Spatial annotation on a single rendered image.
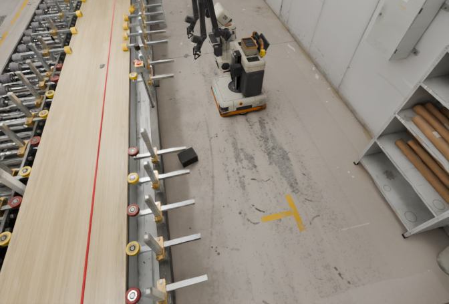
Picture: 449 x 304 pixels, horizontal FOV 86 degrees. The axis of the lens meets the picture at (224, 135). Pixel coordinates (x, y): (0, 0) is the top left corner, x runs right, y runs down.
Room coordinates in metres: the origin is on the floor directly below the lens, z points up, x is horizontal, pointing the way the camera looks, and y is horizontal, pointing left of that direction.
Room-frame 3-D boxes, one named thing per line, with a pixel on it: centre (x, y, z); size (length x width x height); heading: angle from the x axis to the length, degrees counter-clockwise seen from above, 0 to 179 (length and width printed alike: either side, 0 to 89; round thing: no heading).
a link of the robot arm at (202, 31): (2.30, 0.20, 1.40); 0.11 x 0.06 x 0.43; 15
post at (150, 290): (0.13, 0.36, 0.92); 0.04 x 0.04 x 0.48; 13
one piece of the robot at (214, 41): (2.55, 0.08, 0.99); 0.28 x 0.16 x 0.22; 14
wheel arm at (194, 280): (0.18, 0.32, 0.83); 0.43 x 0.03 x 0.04; 103
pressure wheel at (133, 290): (0.13, 0.52, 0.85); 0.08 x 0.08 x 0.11
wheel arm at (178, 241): (0.42, 0.38, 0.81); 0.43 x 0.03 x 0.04; 103
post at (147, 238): (0.37, 0.42, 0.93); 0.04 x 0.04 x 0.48; 13
